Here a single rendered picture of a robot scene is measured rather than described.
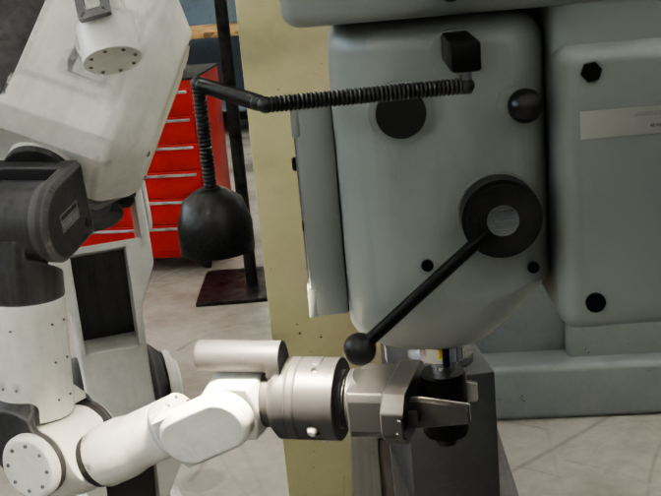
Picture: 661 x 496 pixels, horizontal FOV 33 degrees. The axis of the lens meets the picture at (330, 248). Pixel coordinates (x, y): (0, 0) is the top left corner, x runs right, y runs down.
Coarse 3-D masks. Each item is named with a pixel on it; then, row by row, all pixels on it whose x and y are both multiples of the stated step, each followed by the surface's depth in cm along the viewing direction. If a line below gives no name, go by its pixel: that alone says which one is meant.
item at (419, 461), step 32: (384, 352) 164; (416, 352) 152; (480, 352) 153; (480, 384) 147; (480, 416) 148; (416, 448) 149; (448, 448) 149; (480, 448) 150; (416, 480) 150; (448, 480) 151; (480, 480) 151
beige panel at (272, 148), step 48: (240, 0) 272; (240, 48) 276; (288, 48) 275; (288, 144) 282; (288, 192) 286; (288, 240) 289; (288, 288) 293; (288, 336) 297; (336, 336) 297; (288, 480) 309; (336, 480) 309
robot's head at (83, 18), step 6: (78, 0) 121; (84, 0) 122; (102, 0) 121; (108, 0) 121; (78, 6) 121; (84, 6) 121; (102, 6) 120; (108, 6) 120; (78, 12) 121; (84, 12) 120; (90, 12) 120; (96, 12) 120; (102, 12) 120; (108, 12) 120; (78, 18) 120; (84, 18) 120; (90, 18) 120; (96, 18) 121
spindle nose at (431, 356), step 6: (450, 348) 111; (456, 348) 111; (462, 348) 112; (420, 354) 113; (426, 354) 112; (432, 354) 111; (438, 354) 111; (456, 354) 112; (462, 354) 112; (426, 360) 112; (432, 360) 112; (438, 360) 111; (456, 360) 112
